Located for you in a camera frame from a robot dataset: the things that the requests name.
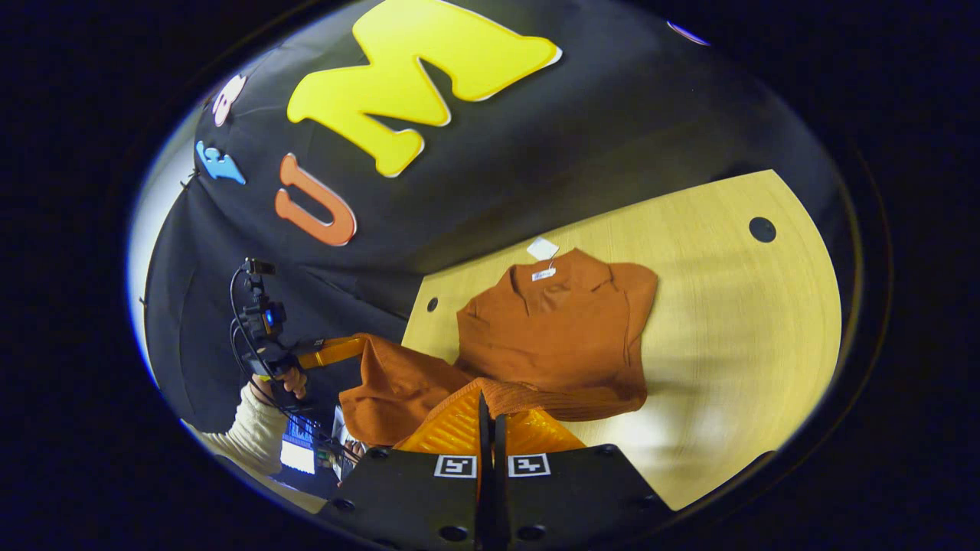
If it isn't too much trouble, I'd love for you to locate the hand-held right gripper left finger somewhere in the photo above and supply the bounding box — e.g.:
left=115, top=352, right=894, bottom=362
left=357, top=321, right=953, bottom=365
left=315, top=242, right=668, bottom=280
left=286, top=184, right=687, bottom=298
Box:
left=316, top=386, right=493, bottom=551

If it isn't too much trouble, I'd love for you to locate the lit computer screen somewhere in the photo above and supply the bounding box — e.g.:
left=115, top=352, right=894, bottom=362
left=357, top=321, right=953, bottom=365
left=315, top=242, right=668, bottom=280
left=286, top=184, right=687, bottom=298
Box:
left=279, top=415, right=322, bottom=477

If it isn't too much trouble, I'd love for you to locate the black backdrop cloth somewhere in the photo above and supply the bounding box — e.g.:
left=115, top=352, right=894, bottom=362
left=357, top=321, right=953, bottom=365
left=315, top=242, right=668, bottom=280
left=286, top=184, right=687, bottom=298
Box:
left=142, top=0, right=852, bottom=435

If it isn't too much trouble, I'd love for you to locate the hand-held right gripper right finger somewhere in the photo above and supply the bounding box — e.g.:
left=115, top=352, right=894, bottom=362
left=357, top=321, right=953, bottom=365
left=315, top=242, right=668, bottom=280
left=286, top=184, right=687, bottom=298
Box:
left=492, top=409, right=676, bottom=551

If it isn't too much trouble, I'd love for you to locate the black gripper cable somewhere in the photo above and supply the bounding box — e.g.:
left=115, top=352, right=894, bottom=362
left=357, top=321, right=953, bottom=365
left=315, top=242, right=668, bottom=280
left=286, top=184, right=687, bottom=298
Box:
left=227, top=266, right=362, bottom=465

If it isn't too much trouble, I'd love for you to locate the orange jacket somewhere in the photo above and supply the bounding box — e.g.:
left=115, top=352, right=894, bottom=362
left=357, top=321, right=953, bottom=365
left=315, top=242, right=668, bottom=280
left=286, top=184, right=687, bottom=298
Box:
left=338, top=246, right=660, bottom=449

